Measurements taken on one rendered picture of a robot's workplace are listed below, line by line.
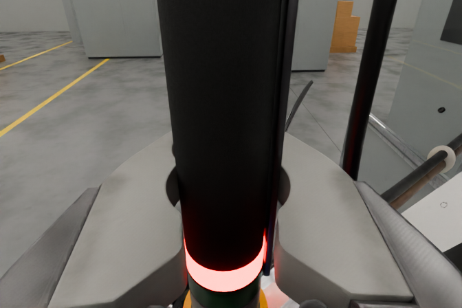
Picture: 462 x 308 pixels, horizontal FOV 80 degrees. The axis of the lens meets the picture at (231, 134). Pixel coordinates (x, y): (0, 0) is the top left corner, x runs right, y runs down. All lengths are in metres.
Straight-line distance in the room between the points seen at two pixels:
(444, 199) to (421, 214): 0.04
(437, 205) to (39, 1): 13.70
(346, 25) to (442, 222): 7.86
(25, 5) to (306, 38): 11.13
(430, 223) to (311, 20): 5.44
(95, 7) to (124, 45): 0.97
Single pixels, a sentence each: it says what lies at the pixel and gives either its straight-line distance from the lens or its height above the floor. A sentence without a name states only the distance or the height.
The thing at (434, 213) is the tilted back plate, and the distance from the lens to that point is 0.55.
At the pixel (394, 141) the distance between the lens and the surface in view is 1.31.
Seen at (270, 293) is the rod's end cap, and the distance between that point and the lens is 0.20.
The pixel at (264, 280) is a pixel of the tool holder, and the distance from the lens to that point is 0.21.
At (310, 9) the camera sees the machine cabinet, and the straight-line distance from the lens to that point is 5.82.
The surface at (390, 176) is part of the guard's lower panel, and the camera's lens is 1.37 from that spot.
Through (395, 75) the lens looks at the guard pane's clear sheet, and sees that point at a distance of 1.35.
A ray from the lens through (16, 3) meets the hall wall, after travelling 14.25.
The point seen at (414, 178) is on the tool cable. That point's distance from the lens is 0.32.
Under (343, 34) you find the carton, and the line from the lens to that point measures 8.32.
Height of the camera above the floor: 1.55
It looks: 28 degrees down
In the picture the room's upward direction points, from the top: straight up
